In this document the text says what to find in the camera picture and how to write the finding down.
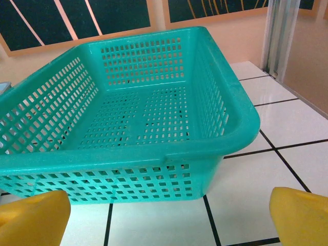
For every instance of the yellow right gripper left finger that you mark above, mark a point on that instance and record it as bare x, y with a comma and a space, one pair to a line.
33, 220

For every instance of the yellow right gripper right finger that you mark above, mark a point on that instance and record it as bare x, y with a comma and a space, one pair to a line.
302, 220

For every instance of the teal plastic basket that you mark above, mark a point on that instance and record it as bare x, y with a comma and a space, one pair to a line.
143, 156

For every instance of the clear acrylic tube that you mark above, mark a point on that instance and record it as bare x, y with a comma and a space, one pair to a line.
279, 38

